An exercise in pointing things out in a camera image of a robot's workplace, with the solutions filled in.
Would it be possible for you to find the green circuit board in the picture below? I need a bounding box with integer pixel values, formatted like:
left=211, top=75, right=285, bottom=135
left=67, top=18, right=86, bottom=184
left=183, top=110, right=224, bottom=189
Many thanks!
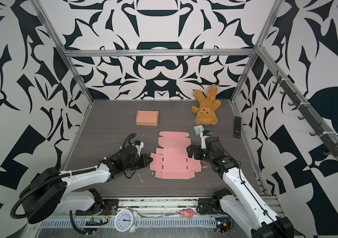
left=85, top=218, right=104, bottom=226
left=216, top=217, right=233, bottom=234

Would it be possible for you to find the black wall hook rail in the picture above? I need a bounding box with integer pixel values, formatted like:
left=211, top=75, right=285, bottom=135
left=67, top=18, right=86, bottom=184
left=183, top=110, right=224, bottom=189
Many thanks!
left=274, top=75, right=338, bottom=158

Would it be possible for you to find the orange cardboard box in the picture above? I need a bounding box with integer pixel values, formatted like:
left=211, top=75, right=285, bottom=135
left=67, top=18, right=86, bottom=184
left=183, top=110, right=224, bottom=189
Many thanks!
left=135, top=111, right=159, bottom=126

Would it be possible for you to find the pink cardboard box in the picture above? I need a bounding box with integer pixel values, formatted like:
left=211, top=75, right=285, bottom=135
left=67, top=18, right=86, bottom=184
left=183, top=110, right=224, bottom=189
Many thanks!
left=150, top=131, right=202, bottom=179

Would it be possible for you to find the brown teddy bear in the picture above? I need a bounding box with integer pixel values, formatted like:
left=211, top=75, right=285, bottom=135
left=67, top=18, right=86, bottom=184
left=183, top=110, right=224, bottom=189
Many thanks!
left=191, top=84, right=221, bottom=125

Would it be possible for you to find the black remote control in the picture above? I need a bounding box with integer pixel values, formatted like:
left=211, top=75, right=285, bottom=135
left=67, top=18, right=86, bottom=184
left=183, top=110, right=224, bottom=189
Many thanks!
left=233, top=116, right=241, bottom=138

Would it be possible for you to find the white round alarm clock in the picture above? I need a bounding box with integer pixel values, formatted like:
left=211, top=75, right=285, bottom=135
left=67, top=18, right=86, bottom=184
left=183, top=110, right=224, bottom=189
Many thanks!
left=114, top=209, right=141, bottom=233

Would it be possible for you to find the small teal alarm clock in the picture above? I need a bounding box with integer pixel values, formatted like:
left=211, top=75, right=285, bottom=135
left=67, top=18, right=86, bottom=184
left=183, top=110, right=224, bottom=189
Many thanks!
left=193, top=125, right=205, bottom=136

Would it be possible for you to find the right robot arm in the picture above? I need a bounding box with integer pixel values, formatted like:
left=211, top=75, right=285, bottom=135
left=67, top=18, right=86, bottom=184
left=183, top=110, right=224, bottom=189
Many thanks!
left=186, top=136, right=294, bottom=238

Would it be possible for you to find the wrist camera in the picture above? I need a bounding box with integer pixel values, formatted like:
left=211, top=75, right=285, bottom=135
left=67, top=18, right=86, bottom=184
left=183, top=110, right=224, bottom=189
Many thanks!
left=132, top=140, right=144, bottom=156
left=200, top=130, right=211, bottom=149

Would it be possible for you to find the white slotted cable duct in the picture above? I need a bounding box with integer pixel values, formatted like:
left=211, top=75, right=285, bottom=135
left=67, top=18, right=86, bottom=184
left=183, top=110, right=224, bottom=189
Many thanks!
left=38, top=216, right=217, bottom=229

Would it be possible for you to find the small pink toy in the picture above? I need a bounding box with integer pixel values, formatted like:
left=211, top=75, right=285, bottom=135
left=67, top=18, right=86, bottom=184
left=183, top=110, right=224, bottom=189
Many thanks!
left=180, top=209, right=195, bottom=220

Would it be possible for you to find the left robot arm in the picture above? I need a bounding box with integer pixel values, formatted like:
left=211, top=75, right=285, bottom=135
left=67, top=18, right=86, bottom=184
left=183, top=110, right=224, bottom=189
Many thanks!
left=10, top=133, right=153, bottom=235

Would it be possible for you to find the right green circuit board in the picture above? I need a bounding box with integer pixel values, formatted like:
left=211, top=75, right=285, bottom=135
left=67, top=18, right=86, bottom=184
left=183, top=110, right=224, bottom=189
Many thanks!
left=216, top=217, right=233, bottom=234

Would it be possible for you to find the left green circuit board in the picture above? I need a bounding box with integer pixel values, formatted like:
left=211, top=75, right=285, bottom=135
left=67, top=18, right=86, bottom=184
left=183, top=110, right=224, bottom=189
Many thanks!
left=85, top=218, right=104, bottom=226

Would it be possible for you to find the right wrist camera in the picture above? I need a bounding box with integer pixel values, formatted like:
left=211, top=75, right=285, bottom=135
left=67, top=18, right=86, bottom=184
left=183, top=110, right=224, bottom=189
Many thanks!
left=200, top=130, right=211, bottom=149

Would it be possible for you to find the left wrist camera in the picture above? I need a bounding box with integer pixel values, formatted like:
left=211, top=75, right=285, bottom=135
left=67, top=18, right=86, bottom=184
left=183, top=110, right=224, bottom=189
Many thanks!
left=132, top=140, right=144, bottom=156

